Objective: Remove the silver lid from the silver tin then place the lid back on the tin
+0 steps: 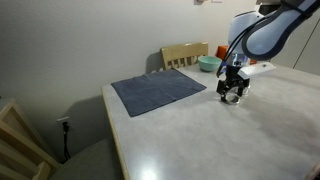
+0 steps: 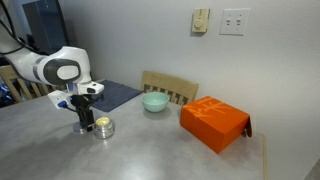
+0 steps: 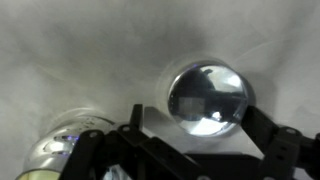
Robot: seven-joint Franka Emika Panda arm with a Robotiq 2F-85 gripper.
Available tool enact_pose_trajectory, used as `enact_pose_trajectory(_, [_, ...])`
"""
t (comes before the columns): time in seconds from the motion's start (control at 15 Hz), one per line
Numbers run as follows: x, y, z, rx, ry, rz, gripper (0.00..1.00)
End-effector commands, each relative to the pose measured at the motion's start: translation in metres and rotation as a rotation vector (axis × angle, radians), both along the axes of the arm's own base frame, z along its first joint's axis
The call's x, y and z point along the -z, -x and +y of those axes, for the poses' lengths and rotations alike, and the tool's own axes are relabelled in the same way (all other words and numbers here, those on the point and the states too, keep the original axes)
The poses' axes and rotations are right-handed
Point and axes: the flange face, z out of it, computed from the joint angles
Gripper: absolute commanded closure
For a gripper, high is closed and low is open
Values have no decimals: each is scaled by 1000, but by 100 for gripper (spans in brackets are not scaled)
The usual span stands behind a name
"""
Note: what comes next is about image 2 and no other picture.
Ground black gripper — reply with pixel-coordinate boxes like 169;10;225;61
71;94;104;133

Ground clear glass object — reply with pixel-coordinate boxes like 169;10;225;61
72;121;89;135

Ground silver round tin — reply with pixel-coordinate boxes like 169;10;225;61
93;116;116;140

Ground dark blue cloth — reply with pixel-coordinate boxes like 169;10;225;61
90;79;144;113

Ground mint green bowl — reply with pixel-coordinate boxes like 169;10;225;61
140;91;170;113

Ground light wooden slatted chair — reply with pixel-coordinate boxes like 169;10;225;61
0;64;58;104
140;70;200;106

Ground dark tall cabinet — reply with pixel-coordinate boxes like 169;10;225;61
21;0;70;56

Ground orange cardboard box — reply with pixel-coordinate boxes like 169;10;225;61
179;95;253;154

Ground black camera cable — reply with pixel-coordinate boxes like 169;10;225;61
64;103;82;114

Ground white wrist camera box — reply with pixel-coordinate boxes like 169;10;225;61
47;89;73;110

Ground beige wall thermostat dial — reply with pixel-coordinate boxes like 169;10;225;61
191;7;211;34

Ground white double light switch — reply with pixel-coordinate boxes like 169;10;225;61
219;7;251;36

